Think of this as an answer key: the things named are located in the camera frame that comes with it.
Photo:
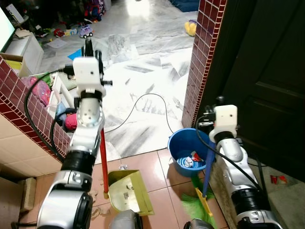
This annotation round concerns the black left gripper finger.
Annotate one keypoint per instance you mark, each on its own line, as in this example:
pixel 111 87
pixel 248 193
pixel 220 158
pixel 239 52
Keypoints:
pixel 89 48
pixel 100 56

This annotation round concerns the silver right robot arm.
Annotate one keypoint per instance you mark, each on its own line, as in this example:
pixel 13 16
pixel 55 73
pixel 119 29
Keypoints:
pixel 233 152

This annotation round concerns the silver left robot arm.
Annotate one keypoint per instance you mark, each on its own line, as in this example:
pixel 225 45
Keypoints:
pixel 88 117

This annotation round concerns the blue flat book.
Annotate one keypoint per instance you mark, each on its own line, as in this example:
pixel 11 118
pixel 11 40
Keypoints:
pixel 75 54

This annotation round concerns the white purple toy car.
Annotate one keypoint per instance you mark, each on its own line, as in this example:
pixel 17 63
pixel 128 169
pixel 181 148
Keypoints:
pixel 86 32

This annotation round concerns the white paper sheet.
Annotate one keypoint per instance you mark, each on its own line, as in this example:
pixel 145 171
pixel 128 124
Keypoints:
pixel 56 43

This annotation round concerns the red toy car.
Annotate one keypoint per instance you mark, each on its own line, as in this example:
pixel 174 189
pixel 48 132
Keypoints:
pixel 58 33

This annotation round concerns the colourful printed bag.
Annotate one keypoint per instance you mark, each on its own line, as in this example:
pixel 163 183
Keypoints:
pixel 95 9

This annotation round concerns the dark wooden door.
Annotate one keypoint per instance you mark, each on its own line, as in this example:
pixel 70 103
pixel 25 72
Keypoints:
pixel 267 71

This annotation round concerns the blue plastic bucket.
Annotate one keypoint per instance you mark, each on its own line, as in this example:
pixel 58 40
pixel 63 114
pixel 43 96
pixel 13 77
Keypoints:
pixel 181 143

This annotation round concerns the white cabinet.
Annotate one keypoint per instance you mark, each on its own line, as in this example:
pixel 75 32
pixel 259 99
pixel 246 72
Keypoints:
pixel 26 52

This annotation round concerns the pink bag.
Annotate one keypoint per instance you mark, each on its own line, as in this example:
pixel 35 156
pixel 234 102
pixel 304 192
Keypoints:
pixel 38 90

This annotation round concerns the yellow plush toy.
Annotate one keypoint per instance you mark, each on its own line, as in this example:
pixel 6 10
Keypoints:
pixel 191 28

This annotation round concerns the yellow cardboard box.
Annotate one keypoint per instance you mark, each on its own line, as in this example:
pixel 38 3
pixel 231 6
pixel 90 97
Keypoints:
pixel 10 66

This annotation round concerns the bright flat screen monitor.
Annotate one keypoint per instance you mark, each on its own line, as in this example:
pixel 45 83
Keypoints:
pixel 5 28

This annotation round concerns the small white paper scrap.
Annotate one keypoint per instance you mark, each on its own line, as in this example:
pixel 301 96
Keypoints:
pixel 123 167

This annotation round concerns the small red wrapper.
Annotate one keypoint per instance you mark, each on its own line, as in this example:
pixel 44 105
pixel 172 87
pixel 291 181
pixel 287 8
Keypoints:
pixel 279 180

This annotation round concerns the grey robot right knee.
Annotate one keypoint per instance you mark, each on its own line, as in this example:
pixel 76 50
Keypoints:
pixel 198 224

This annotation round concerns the grey robot knee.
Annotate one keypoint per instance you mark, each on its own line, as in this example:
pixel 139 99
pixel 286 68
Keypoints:
pixel 125 222
pixel 198 224

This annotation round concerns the grey robot left knee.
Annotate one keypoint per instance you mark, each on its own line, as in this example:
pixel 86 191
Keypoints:
pixel 125 222

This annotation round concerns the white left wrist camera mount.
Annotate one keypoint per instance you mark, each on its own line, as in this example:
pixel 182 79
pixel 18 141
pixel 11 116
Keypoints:
pixel 88 71

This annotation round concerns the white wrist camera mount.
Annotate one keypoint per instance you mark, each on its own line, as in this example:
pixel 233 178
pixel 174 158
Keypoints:
pixel 88 71
pixel 225 119

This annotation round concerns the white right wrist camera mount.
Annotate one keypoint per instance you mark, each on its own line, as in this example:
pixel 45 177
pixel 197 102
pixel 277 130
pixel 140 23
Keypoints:
pixel 225 119

